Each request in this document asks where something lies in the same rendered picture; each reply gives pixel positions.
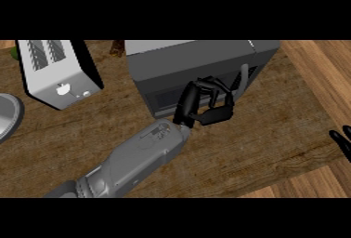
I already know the green round fruit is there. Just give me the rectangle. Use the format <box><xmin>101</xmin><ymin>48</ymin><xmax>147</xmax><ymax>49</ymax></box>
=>
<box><xmin>11</xmin><ymin>46</ymin><xmax>23</xmax><ymax>61</ymax></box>

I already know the grey microwave door handle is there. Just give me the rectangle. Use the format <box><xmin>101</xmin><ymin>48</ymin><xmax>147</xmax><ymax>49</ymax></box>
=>
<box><xmin>238</xmin><ymin>63</ymin><xmax>251</xmax><ymax>93</ymax></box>

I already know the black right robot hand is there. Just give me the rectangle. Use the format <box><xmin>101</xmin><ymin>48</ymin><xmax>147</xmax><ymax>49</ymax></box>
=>
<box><xmin>328</xmin><ymin>125</ymin><xmax>351</xmax><ymax>164</ymax></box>

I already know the dark grey microwave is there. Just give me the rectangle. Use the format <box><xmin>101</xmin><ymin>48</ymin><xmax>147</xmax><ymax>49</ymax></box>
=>
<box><xmin>124</xmin><ymin>39</ymin><xmax>282</xmax><ymax>120</ymax></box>

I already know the white toaster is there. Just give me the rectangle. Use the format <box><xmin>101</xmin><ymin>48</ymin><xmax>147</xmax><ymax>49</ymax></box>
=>
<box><xmin>15</xmin><ymin>39</ymin><xmax>107</xmax><ymax>112</ymax></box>

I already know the grey round plate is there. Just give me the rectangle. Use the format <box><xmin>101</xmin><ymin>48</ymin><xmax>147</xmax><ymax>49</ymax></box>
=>
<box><xmin>0</xmin><ymin>93</ymin><xmax>27</xmax><ymax>144</ymax></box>

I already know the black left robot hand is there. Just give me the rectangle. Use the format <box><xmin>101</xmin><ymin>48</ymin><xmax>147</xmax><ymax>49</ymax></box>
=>
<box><xmin>172</xmin><ymin>75</ymin><xmax>236</xmax><ymax>129</ymax></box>

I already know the brown bottle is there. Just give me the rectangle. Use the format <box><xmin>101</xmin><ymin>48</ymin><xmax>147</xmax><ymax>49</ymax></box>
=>
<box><xmin>108</xmin><ymin>39</ymin><xmax>127</xmax><ymax>59</ymax></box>

